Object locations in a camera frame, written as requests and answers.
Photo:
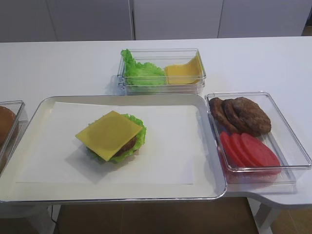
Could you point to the brown meat patty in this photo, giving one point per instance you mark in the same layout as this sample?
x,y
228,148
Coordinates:
x,y
234,119
250,113
218,113

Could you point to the green lettuce leaf in box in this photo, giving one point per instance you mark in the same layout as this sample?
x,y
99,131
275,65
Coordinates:
x,y
137,73

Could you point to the yellow cheese slice on burger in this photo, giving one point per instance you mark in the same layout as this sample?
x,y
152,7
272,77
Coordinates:
x,y
108,134

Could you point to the right red tomato slice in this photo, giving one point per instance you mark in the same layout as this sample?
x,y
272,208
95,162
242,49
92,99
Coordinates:
x,y
259,153

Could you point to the middle brown meat patty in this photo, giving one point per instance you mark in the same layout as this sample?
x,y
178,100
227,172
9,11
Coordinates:
x,y
234,119

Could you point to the white serving tray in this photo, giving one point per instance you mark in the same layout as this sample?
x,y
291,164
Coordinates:
x,y
209,182

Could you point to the white paper sheet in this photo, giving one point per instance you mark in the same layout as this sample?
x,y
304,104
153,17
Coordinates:
x,y
172,142

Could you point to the middle red tomato slice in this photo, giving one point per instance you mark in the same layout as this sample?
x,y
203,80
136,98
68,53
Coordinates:
x,y
236,143

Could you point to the brown patty in burger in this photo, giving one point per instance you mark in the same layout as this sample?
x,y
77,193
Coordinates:
x,y
129,145

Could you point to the clear lettuce and cheese box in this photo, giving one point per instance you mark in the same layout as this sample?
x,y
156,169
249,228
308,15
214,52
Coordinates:
x,y
161,58

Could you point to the right brown meat patty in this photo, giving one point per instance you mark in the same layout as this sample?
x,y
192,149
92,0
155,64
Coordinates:
x,y
250,113

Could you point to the clear patty and tomato box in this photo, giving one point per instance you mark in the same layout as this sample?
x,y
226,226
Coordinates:
x,y
281,140

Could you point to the yellow cheese slice stack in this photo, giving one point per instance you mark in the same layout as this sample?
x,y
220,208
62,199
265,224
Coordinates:
x,y
190,73

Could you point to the red tomato slice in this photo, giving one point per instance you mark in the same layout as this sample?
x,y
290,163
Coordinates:
x,y
236,143
231,153
259,153

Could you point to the left red tomato slice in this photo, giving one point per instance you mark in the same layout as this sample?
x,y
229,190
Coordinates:
x,y
231,153

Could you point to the clear bun box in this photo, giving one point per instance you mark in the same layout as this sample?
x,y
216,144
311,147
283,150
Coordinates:
x,y
16,132

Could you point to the left brown meat patty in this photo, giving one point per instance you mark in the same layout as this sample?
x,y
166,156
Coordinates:
x,y
218,113

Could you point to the lettuce leaf under burger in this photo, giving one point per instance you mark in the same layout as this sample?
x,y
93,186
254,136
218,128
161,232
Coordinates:
x,y
140,140

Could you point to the plain brown bun in box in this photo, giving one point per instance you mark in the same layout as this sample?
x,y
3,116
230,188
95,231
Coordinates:
x,y
7,118

